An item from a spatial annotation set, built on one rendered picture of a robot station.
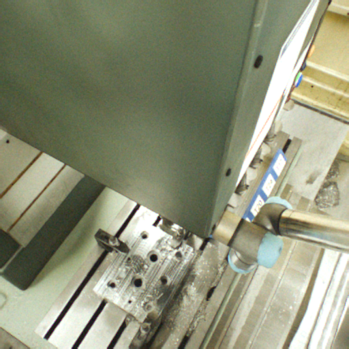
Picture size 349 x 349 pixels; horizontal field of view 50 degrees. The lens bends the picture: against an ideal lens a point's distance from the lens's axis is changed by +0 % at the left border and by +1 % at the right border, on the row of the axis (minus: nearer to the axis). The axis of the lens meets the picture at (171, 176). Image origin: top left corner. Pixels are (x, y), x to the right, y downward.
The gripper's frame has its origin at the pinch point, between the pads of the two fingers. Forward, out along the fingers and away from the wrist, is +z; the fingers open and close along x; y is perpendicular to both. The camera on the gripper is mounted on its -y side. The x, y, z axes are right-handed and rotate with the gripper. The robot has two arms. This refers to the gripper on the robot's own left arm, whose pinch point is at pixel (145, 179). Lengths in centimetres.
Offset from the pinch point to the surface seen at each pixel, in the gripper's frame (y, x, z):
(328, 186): 76, 77, -55
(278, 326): 69, 3, -56
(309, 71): 39, 100, -22
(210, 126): -48, -12, -16
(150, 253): 46.9, -3.1, -3.4
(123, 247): 44.7, -6.4, 5.5
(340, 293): 61, 24, -70
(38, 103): -33.6, -12.3, 11.1
